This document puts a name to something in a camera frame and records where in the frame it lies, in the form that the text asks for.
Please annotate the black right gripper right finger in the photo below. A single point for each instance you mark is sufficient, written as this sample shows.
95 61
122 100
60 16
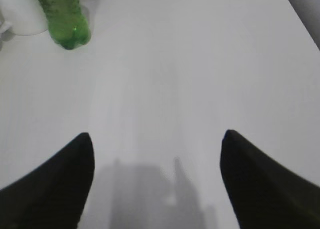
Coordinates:
263 193

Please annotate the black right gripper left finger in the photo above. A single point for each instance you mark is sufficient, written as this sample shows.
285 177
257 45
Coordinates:
53 195

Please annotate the green plastic soda bottle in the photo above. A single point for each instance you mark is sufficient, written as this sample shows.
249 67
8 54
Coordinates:
67 25

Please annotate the white ceramic mug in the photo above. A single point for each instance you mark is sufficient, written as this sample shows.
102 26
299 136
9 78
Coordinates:
22 17

